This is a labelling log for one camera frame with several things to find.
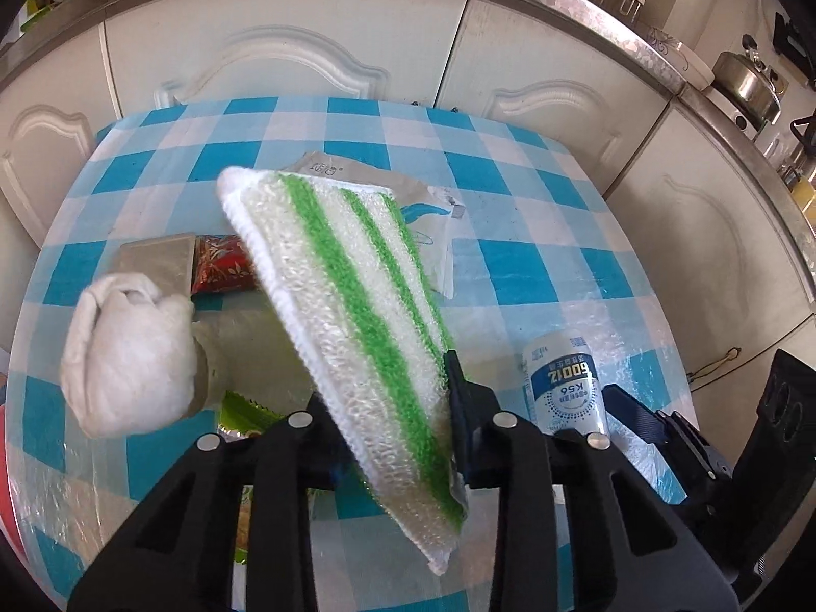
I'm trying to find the brown cabinet door handle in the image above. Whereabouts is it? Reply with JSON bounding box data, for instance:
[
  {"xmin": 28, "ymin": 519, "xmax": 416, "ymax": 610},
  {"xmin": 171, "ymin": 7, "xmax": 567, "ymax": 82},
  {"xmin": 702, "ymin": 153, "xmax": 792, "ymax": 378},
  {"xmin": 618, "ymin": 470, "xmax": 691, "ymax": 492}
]
[{"xmin": 688, "ymin": 347, "xmax": 744, "ymax": 384}]

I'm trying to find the blue white checkered tablecloth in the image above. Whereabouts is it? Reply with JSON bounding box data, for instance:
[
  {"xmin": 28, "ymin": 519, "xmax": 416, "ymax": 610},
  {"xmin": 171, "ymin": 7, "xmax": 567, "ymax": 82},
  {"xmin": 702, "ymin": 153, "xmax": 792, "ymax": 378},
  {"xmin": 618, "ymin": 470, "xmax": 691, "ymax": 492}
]
[{"xmin": 6, "ymin": 97, "xmax": 702, "ymax": 594}]

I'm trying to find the red patterned snack wrapper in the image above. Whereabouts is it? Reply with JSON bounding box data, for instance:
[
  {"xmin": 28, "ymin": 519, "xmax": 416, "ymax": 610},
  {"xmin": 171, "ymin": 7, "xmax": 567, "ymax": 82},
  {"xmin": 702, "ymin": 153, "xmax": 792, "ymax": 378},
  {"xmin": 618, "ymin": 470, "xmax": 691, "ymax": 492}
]
[{"xmin": 115, "ymin": 233, "xmax": 259, "ymax": 295}]

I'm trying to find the yellow box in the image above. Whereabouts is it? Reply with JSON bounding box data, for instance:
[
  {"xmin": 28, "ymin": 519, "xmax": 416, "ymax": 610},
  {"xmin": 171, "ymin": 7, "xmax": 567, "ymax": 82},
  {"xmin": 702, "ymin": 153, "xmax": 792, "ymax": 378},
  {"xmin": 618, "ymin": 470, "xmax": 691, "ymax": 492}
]
[{"xmin": 787, "ymin": 175, "xmax": 816, "ymax": 218}]

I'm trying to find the white patterned bowl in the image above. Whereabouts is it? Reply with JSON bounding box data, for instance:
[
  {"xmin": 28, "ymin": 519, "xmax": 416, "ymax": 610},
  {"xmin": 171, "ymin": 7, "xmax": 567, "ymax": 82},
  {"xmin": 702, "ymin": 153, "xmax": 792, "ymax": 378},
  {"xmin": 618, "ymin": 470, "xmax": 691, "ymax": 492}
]
[{"xmin": 641, "ymin": 25, "xmax": 715, "ymax": 90}]

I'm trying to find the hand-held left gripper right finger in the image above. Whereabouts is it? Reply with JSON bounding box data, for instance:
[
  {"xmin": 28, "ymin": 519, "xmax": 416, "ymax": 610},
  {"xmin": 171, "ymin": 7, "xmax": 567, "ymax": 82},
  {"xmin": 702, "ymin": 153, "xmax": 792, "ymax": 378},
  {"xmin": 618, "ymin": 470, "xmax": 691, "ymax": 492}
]
[{"xmin": 443, "ymin": 350, "xmax": 734, "ymax": 612}]

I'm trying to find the stainless steel lidded pot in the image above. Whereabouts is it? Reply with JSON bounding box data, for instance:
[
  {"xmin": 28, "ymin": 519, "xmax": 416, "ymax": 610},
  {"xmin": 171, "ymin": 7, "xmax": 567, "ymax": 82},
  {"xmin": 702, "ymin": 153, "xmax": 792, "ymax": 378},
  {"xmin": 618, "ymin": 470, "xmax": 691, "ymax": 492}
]
[{"xmin": 710, "ymin": 35, "xmax": 785, "ymax": 125}]

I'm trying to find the white wipes packet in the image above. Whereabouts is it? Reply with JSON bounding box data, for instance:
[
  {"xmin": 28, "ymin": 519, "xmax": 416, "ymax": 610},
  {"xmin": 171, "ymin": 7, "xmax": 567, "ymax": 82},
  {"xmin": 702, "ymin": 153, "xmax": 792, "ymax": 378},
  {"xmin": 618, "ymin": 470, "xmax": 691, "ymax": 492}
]
[{"xmin": 280, "ymin": 149, "xmax": 466, "ymax": 297}]

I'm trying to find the white portable stove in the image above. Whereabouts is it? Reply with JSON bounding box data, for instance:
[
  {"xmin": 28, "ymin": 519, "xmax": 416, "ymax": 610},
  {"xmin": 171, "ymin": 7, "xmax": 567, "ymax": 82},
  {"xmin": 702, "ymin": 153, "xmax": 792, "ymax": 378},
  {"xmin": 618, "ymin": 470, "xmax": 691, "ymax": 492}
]
[{"xmin": 701, "ymin": 84, "xmax": 766, "ymax": 141}]

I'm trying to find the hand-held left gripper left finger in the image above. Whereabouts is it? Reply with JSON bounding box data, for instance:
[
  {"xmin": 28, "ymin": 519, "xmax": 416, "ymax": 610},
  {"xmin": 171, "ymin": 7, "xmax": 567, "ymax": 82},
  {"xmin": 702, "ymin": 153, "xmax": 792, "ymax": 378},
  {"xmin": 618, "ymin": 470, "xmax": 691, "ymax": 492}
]
[{"xmin": 67, "ymin": 392, "xmax": 371, "ymax": 612}]

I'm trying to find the white cloth bundle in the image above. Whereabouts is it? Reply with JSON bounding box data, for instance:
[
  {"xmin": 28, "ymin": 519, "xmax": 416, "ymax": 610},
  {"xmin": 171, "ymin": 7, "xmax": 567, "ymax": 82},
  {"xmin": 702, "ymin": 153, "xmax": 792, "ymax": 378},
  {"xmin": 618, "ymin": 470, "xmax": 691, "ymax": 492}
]
[{"xmin": 60, "ymin": 273, "xmax": 198, "ymax": 438}]

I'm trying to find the clear plastic bag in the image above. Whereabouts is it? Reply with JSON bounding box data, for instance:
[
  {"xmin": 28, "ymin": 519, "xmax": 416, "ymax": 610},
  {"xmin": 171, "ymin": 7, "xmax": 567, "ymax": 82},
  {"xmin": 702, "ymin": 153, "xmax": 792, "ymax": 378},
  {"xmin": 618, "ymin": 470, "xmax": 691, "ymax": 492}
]
[{"xmin": 6, "ymin": 306, "xmax": 696, "ymax": 594}]

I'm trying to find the cream cabinet door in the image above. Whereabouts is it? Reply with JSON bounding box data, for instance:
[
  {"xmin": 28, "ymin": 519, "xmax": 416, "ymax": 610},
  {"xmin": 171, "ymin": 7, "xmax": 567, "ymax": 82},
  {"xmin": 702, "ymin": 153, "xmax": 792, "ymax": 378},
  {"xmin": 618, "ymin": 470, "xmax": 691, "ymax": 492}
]
[
  {"xmin": 605, "ymin": 102, "xmax": 816, "ymax": 396},
  {"xmin": 440, "ymin": 0, "xmax": 670, "ymax": 198},
  {"xmin": 0, "ymin": 32, "xmax": 106, "ymax": 249},
  {"xmin": 102, "ymin": 0, "xmax": 469, "ymax": 116}
]

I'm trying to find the green striped white cloth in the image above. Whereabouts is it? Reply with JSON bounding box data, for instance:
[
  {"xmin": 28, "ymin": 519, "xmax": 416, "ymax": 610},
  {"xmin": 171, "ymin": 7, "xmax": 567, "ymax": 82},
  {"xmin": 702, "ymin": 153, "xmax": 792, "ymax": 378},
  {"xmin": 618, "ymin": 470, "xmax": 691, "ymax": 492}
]
[{"xmin": 217, "ymin": 166, "xmax": 469, "ymax": 578}]

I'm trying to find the green snack packet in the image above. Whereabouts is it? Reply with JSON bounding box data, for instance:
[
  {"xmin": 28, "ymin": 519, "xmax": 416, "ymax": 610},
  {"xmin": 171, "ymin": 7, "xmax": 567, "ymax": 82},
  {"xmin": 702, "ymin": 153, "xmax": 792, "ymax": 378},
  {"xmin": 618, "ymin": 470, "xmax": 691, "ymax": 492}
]
[{"xmin": 217, "ymin": 392, "xmax": 333, "ymax": 562}]

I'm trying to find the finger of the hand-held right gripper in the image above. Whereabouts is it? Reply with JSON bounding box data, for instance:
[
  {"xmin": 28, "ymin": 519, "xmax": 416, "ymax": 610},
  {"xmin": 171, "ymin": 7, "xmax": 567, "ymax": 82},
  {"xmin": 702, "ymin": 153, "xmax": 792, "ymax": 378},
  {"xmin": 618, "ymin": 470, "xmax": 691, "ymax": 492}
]
[{"xmin": 602, "ymin": 382, "xmax": 723, "ymax": 506}]

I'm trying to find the white blue label bottle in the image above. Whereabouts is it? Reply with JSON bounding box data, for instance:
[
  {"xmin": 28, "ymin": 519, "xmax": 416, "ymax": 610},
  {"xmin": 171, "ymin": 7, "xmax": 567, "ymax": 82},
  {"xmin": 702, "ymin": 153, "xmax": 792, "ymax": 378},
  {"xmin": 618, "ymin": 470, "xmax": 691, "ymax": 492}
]
[{"xmin": 521, "ymin": 330, "xmax": 606, "ymax": 438}]

